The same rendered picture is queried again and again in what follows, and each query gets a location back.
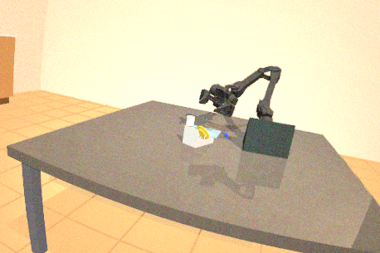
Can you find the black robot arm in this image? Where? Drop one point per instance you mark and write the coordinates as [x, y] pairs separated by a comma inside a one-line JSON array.
[[263, 110]]

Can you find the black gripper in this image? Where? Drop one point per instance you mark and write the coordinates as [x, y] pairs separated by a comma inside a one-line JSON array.
[[225, 108]]

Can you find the yellow plate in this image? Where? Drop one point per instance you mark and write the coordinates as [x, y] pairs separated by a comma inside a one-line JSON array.
[[203, 132]]

